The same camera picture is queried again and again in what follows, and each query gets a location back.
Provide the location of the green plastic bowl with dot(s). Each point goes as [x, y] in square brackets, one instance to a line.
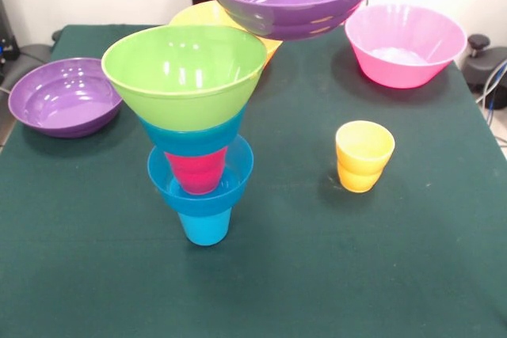
[178, 104]

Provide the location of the orange plastic bowl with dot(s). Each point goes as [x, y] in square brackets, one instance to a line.
[190, 15]

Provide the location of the blue plastic cup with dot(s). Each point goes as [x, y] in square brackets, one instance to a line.
[204, 231]

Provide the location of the small blue plastic bowl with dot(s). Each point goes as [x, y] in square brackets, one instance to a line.
[202, 203]
[190, 140]

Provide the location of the black clamp with knob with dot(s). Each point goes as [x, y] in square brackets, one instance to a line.
[485, 63]

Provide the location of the grey rounded base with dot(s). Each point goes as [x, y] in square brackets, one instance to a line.
[33, 57]

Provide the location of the red plastic cup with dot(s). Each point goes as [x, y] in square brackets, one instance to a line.
[196, 175]

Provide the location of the dark green tablecloth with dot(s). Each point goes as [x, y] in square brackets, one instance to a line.
[253, 274]

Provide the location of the black equipment box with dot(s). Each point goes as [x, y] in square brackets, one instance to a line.
[7, 45]

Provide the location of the pink plastic bowl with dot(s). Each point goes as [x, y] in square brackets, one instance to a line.
[402, 69]

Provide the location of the yellow plastic cup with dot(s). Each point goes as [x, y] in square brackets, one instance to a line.
[360, 175]

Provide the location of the small black table clamp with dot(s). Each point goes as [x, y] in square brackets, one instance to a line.
[57, 34]

